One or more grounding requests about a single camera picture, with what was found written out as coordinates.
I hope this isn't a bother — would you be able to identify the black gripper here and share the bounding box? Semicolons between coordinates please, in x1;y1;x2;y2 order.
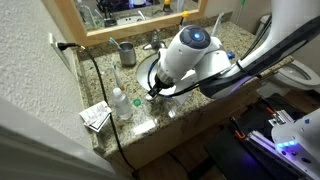
146;75;175;101

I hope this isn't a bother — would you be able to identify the white sink basin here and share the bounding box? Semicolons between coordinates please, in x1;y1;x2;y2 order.
135;52;178;98

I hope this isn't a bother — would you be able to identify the clear plastic solution bottle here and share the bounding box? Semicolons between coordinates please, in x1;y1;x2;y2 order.
111;87;134;121

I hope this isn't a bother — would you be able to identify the grey metal cup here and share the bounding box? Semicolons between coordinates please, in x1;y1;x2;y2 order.
118;41;137;67

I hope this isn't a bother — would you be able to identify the wooden vanity cabinet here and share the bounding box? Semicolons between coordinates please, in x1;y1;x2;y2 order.
98;79;268;180

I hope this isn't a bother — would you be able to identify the chrome faucet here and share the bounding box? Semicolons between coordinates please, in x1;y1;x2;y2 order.
142;29;168;53

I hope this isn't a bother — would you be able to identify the white paper packet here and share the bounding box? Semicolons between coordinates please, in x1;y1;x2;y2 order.
78;100;113;127

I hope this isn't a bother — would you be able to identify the black white card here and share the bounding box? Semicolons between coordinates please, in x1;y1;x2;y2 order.
87;114;112;134

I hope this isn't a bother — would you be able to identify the teal toothbrush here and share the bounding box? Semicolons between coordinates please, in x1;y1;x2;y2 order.
108;37;123;51

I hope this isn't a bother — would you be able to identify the wood framed mirror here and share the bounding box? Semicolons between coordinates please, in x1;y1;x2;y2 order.
53;0;208;47

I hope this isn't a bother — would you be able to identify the silver spray bottle yellow cap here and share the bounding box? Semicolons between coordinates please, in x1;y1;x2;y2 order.
179;10;191;28

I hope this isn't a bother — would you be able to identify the orange black clamp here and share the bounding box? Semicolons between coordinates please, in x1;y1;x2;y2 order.
264;105;278;117
230;116;248;141

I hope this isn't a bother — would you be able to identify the black cart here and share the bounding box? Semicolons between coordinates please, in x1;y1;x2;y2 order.
203;93;320;180

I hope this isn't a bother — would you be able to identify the tall white tube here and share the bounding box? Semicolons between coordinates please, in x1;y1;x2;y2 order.
211;11;226;36

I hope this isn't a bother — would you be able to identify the white toilet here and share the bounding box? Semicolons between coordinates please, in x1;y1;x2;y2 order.
255;12;320;100

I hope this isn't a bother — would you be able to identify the black power cord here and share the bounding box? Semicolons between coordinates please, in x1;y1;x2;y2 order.
54;41;138;178

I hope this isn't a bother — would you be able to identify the white wall outlet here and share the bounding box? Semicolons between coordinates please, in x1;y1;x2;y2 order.
48;32;73;73

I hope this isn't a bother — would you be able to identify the aluminium mounting rail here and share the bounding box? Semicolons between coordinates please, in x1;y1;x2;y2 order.
245;109;318;179

